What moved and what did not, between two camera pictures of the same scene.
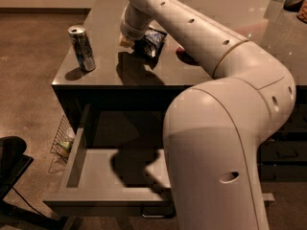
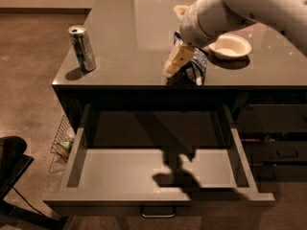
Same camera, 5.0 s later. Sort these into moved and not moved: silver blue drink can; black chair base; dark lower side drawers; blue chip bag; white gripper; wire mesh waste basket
Moved: blue chip bag; white gripper
Not moved: silver blue drink can; dark lower side drawers; wire mesh waste basket; black chair base
